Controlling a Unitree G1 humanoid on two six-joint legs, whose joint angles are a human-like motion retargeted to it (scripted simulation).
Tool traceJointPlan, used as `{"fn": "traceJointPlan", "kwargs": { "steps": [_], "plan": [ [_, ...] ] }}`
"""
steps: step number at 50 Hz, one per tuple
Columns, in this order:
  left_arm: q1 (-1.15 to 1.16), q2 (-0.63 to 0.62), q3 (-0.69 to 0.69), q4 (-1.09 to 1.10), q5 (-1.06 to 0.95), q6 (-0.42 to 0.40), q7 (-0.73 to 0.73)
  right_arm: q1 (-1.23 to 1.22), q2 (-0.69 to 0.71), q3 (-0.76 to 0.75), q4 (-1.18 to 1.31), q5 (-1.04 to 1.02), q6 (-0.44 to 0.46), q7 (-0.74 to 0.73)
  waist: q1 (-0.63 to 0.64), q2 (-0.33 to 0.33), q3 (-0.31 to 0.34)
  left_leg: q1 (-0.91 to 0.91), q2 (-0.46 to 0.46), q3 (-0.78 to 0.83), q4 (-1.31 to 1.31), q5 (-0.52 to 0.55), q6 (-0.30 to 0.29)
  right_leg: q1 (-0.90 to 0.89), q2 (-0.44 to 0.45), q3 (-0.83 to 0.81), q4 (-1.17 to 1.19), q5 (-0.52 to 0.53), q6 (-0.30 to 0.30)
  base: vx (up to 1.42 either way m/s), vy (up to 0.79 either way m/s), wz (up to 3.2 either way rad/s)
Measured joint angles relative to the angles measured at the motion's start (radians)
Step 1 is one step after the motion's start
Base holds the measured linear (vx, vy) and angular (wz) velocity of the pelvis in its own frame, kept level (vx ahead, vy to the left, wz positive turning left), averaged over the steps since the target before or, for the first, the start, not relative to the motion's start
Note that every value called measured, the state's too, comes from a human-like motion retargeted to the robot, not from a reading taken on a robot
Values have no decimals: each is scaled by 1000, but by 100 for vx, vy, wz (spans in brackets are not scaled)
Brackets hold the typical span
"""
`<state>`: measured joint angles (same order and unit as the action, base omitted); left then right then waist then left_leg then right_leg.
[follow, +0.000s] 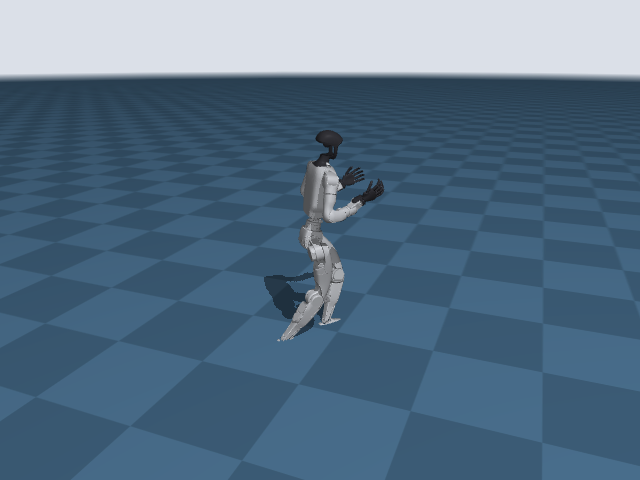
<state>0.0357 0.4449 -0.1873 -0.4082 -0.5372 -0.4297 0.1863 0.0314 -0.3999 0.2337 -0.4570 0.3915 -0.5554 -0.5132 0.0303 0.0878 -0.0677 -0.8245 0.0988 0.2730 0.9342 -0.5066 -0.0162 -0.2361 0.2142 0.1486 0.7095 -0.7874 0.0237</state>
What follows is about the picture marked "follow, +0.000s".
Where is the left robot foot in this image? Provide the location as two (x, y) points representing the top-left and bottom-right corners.
(318, 318), (340, 325)

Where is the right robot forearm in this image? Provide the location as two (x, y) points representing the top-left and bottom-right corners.
(329, 197), (363, 222)

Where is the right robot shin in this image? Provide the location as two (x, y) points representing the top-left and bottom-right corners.
(281, 294), (324, 341)

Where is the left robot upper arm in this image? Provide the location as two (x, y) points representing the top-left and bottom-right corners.
(300, 161), (312, 197)

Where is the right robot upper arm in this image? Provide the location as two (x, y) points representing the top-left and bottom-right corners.
(322, 171), (339, 223)

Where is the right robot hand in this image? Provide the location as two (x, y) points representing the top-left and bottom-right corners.
(352, 178), (384, 206)

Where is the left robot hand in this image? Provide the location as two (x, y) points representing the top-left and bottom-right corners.
(337, 166), (365, 192)

